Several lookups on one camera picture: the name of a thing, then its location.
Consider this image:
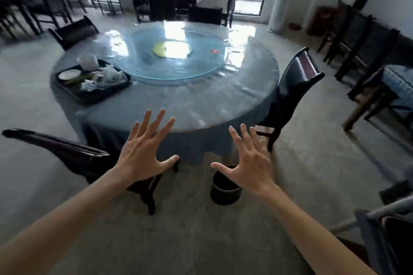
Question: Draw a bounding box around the dark red stool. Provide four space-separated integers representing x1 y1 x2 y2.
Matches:
306 6 333 37

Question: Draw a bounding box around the person's left hand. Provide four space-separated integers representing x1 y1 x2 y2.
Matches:
112 109 180 186

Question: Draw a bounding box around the person's right hand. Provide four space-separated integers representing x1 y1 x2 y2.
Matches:
210 124 279 197

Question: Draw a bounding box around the yellow turntable base disc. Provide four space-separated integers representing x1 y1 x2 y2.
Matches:
153 40 191 60

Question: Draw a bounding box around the white plastic cup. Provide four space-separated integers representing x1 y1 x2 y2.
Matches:
77 53 99 71

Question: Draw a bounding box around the wooden table with blue cloth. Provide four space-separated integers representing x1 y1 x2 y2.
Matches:
341 64 413 133

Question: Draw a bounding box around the round glass turntable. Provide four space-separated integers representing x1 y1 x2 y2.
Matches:
113 28 228 81

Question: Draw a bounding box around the person's left forearm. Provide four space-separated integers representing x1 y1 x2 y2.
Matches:
0 168 137 275

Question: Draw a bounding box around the round table with blue tablecloth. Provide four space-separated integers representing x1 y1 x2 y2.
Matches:
50 20 280 165

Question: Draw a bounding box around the grey cart with blue cloth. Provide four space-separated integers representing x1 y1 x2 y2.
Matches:
328 194 413 275

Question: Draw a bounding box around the white plate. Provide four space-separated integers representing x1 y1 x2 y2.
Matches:
58 69 82 81

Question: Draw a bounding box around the person's right forearm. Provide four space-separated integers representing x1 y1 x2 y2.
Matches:
257 182 378 275

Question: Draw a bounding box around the crumpled white tissue pile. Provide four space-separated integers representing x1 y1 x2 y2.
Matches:
80 65 128 92

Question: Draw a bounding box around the dark square table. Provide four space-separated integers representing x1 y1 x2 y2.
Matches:
146 0 207 22

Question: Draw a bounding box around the black waste bin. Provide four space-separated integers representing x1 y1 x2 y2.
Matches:
210 165 243 206

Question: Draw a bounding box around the black serving tray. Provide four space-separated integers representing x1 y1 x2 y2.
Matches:
55 59 132 105

